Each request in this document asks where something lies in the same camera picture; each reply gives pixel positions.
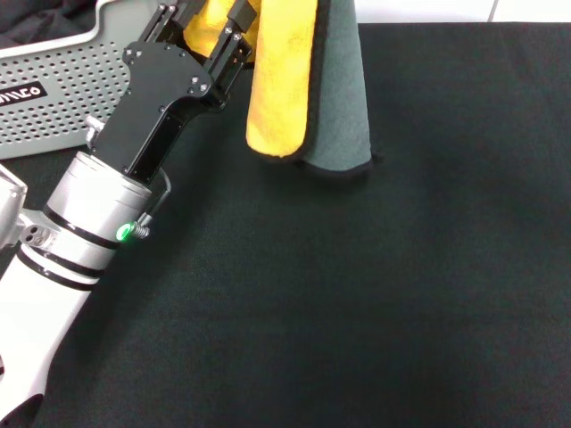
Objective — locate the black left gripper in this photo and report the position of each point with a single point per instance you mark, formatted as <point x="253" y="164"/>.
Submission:
<point x="151" y="89"/>

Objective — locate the yellow and grey-green towel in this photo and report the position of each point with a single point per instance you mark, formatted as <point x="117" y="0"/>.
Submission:
<point x="339" y="98"/>

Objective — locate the grey perforated storage box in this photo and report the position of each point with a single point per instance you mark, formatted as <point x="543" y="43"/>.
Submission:
<point x="58" y="111"/>

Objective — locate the black tablecloth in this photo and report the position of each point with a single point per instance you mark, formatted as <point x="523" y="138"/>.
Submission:
<point x="334" y="290"/>

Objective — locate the black cloth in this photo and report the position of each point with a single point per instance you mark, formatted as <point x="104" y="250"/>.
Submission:
<point x="40" y="18"/>

